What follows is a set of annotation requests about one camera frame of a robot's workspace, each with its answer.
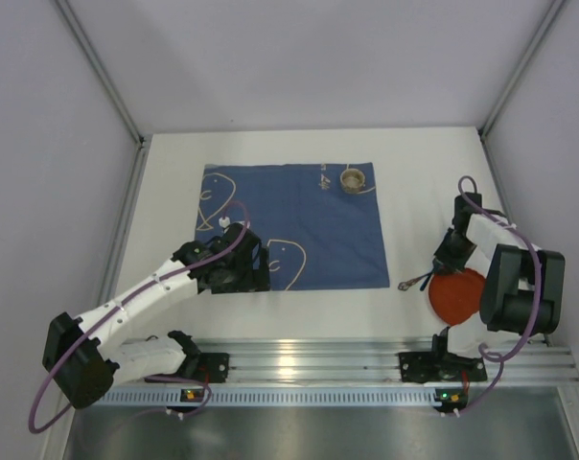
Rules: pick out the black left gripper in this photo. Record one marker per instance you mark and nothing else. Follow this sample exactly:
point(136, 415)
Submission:
point(250, 259)

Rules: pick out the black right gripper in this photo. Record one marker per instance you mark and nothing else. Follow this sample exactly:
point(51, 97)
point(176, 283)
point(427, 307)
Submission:
point(445, 256)

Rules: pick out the blue metal spoon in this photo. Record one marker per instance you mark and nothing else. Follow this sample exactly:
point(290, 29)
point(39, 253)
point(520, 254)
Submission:
point(426, 279)

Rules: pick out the orange plastic plate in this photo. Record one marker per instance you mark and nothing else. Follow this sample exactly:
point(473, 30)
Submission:
point(455, 298)

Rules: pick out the iridescent purple fork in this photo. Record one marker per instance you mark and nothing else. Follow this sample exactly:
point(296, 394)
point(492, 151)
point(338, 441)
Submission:
point(406, 285)

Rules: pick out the blue cloth placemat gold print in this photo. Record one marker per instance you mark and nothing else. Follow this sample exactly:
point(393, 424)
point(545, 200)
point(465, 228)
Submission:
point(319, 237)

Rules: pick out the speckled ceramic cup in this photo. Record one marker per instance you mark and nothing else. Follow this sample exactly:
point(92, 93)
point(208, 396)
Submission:
point(352, 181)

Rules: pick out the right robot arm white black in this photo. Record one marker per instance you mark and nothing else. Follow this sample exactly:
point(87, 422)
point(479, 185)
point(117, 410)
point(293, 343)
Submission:
point(523, 283)

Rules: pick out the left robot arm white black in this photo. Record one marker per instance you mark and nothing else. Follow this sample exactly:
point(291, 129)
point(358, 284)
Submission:
point(89, 354)

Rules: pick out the aluminium front rail base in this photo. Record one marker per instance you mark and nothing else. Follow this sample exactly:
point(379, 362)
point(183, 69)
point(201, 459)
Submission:
point(304, 362)

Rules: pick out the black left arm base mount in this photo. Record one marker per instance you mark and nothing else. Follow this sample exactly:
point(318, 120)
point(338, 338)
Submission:
point(197, 365)

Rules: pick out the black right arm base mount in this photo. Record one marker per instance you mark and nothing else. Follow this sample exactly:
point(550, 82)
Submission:
point(438, 364)

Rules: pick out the slotted grey cable duct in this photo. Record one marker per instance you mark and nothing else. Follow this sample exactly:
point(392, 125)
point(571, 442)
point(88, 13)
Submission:
point(228, 396)

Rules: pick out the aluminium frame rail right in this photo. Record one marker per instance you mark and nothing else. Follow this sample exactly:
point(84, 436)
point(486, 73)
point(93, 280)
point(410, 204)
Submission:
point(536, 41)

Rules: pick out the aluminium frame rail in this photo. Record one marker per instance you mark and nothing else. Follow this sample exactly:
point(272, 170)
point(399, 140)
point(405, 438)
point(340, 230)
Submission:
point(95, 63)
point(536, 41)

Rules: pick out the aluminium frame rail left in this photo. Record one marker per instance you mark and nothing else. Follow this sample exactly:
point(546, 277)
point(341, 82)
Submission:
point(95, 63)

